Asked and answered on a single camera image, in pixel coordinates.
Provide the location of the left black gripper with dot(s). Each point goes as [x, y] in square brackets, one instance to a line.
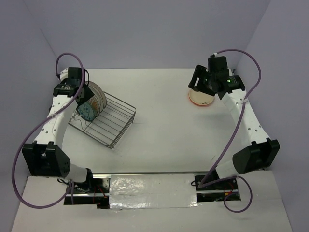
[89, 94]

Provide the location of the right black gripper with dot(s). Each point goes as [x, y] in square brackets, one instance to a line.
[200, 71]

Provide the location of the cream peach plate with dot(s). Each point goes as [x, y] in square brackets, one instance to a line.
[200, 97]

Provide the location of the orange translucent plate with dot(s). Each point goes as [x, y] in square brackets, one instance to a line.
[193, 102]

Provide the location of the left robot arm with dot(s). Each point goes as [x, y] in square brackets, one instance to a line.
[44, 156]

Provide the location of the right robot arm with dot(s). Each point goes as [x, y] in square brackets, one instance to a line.
[259, 150]

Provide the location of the white plate orange sunburst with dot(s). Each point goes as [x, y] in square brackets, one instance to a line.
[93, 106]

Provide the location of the white enamel plate green rim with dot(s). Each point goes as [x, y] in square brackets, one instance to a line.
[100, 94]

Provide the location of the green blue floral plate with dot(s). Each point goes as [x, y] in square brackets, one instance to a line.
[86, 112]

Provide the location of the silver foil tape sheet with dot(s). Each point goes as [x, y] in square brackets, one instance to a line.
[152, 191]

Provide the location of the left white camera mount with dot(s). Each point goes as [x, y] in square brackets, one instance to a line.
[63, 74]

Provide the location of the metal wire dish rack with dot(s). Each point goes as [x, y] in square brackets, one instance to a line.
[110, 125]

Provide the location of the metal base rail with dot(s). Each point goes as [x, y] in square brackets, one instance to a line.
[98, 195]

